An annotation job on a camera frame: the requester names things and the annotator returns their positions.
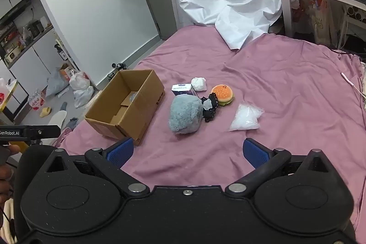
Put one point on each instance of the grey black sneaker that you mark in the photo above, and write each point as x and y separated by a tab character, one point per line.
112	76
119	65

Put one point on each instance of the blue white tissue pack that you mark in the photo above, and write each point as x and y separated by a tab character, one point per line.
183	88

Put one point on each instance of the hamburger plush toy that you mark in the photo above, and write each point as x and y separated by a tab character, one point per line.
223	94

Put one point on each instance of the white cabinet with open shelf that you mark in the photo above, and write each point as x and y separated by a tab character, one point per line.
37	55

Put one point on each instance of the blue-grey fluffy cloth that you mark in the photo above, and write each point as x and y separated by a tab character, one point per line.
135	97

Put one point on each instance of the white wrapped soft bundle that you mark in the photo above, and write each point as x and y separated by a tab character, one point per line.
199	84

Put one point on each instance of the white desk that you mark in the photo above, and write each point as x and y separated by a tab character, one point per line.
286	4

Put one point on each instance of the person's left hand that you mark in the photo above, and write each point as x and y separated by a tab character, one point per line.
13	148

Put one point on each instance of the small orange cardboard box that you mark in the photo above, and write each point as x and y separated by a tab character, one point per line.
65	72

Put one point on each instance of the brown cardboard box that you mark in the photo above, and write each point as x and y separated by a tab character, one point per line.
143	106

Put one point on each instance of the red white snack bag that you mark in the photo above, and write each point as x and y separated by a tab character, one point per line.
37	102

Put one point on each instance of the dark grey sock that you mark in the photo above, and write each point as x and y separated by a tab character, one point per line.
71	123

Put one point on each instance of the yellow slipper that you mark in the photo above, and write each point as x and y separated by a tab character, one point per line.
45	112

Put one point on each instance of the white plastic bag red contents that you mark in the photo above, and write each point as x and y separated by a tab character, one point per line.
80	79

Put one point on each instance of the grey plastic bag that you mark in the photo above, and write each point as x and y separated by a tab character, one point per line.
57	84

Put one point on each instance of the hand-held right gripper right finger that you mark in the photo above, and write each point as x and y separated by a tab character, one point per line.
256	154

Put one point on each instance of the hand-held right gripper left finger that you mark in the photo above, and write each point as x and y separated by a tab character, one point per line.
121	151

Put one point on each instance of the beige tote bag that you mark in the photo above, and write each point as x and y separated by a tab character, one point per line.
323	24

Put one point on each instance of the white bag with red print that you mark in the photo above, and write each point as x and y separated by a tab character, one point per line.
3	89

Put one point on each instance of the grey fluffy plush toy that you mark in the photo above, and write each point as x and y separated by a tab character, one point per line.
185	115

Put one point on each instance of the clear bag of white stuffing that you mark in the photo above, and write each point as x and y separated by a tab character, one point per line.
246	118

